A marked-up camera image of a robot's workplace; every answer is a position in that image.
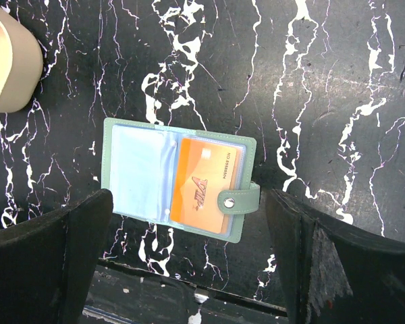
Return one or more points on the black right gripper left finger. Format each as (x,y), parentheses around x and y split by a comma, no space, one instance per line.
(47,263)

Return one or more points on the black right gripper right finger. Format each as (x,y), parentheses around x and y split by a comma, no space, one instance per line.
(331,271)

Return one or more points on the mint green card holder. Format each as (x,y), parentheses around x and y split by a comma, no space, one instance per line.
(139,164)

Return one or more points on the tan oval wooden tray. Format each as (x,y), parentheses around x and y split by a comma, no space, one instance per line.
(21,64)

